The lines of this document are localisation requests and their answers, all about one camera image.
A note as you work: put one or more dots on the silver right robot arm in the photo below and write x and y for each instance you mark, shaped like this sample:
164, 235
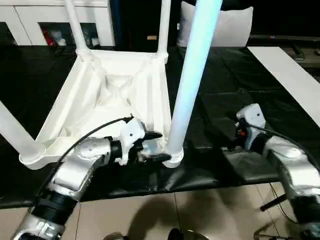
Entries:
292, 155

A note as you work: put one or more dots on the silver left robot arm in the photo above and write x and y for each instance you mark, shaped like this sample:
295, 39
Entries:
75, 170

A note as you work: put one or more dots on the white board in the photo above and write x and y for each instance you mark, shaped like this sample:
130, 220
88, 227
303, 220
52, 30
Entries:
287, 75

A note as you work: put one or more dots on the white cabinet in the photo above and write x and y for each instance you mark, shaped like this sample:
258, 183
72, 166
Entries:
25, 15

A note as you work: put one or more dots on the black mat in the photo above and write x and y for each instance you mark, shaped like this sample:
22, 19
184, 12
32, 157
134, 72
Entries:
250, 75

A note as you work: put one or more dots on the dark blue cabinet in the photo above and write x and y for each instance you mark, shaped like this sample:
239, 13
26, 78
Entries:
140, 20

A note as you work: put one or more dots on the small beige label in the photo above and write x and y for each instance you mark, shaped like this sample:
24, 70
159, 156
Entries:
152, 37

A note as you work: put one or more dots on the white plastic table leg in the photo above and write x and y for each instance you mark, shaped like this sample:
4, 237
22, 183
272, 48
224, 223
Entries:
163, 25
15, 130
75, 25
190, 62

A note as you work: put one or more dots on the black bar red light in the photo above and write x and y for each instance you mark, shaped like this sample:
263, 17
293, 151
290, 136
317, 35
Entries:
287, 37

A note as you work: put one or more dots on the grey cushion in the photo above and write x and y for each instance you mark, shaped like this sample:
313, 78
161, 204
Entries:
232, 27

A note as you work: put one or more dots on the white plastic table top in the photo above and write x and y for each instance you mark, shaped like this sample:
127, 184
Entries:
87, 87

